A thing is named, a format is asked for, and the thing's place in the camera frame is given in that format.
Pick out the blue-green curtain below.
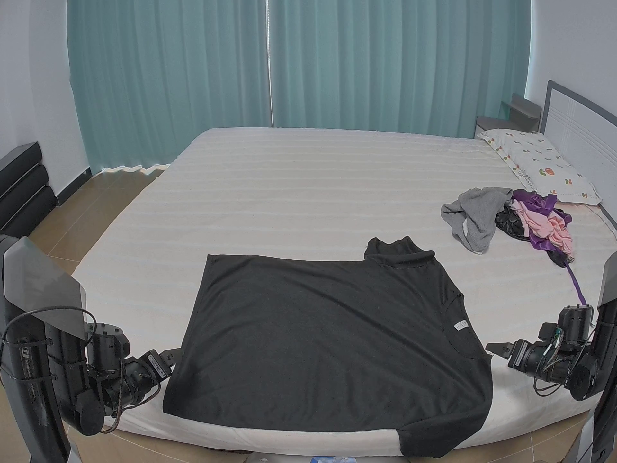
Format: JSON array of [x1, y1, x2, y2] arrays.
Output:
[[267, 0, 533, 139], [67, 0, 272, 173]]

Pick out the pile of clothes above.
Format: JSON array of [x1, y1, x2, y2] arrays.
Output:
[[496, 188, 589, 307]]

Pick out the grey bedside table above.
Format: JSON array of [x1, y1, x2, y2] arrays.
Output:
[[475, 93, 543, 139]]

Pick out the bed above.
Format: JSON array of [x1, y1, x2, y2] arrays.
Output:
[[36, 80, 617, 454]]

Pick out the white printed pillow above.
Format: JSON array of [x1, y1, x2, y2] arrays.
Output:
[[479, 128, 603, 206]]

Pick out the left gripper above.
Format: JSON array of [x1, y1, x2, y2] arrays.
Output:
[[121, 348, 184, 400]]

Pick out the black T-shirt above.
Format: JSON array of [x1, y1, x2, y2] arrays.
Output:
[[162, 236, 493, 457]]

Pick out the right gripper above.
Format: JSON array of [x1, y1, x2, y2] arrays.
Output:
[[485, 339, 556, 381]]

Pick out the grey garment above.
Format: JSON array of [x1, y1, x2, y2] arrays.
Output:
[[441, 187, 514, 254]]

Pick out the black cable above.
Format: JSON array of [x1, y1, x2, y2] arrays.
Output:
[[0, 308, 99, 356]]

